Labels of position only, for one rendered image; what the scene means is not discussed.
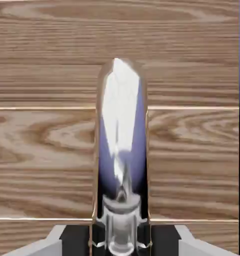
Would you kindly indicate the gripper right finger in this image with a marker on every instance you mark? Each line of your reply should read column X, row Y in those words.
column 165, row 242

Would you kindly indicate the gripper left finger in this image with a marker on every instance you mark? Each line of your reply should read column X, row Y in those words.
column 75, row 242

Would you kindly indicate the light wood cabinet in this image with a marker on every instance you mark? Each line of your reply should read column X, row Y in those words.
column 237, row 140

